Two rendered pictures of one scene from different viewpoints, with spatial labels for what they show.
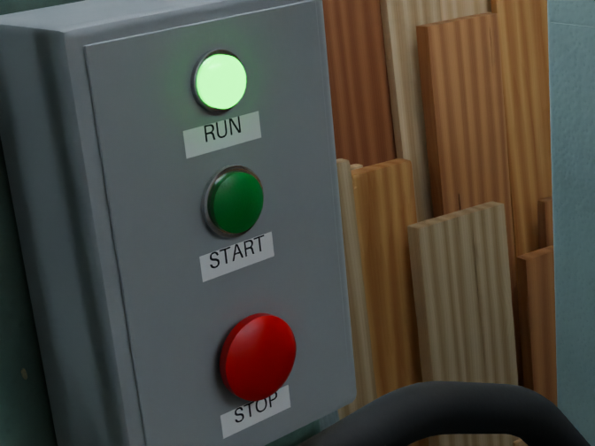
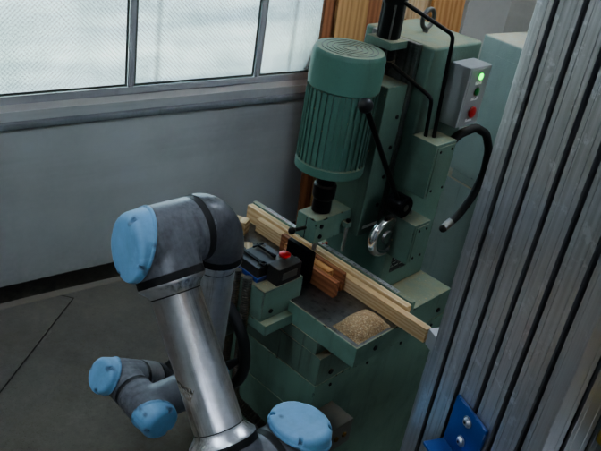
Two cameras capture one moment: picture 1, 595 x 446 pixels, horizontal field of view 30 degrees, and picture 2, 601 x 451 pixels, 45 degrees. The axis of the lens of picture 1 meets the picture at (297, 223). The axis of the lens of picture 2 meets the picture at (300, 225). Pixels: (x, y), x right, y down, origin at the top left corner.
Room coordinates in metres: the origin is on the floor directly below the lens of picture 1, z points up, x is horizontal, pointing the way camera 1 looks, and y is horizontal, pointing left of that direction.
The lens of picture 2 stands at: (-1.36, 0.77, 1.95)
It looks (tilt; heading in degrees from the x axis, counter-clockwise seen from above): 29 degrees down; 348
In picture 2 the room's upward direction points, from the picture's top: 10 degrees clockwise
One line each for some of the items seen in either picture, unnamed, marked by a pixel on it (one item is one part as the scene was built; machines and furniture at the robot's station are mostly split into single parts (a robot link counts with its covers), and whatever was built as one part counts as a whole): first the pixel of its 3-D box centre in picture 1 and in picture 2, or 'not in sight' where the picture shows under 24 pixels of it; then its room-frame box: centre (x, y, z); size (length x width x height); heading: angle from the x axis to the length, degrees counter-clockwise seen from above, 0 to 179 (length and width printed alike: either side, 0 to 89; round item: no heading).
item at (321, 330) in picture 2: not in sight; (284, 289); (0.21, 0.45, 0.87); 0.61 x 0.30 x 0.06; 38
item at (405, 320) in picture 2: not in sight; (334, 274); (0.22, 0.33, 0.92); 0.61 x 0.02 x 0.04; 38
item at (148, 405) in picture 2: not in sight; (154, 404); (-0.28, 0.77, 0.92); 0.11 x 0.11 x 0.08; 35
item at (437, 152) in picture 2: not in sight; (428, 164); (0.30, 0.12, 1.23); 0.09 x 0.08 x 0.15; 128
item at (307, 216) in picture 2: not in sight; (323, 223); (0.30, 0.36, 1.03); 0.14 x 0.07 x 0.09; 128
